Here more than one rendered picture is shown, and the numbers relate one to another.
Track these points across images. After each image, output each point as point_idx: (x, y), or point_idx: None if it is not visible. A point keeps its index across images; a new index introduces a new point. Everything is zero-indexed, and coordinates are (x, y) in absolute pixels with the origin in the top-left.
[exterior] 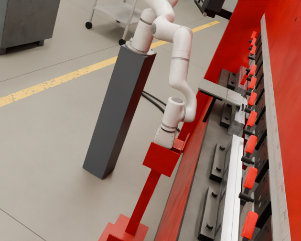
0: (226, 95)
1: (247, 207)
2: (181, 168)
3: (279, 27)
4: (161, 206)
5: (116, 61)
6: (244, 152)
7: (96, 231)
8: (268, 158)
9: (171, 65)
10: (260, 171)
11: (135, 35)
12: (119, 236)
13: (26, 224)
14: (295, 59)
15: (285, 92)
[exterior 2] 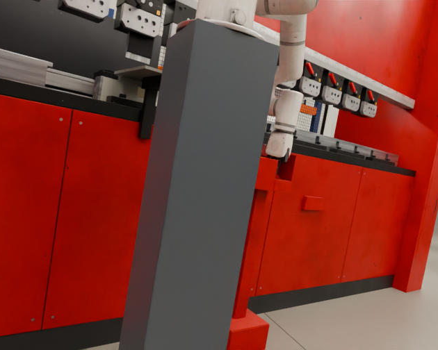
0: None
1: (349, 100)
2: (90, 265)
3: None
4: (106, 348)
5: (269, 103)
6: (307, 92)
7: None
8: (344, 76)
9: (304, 51)
10: (342, 85)
11: (256, 3)
12: (256, 317)
13: None
14: (315, 20)
15: (325, 42)
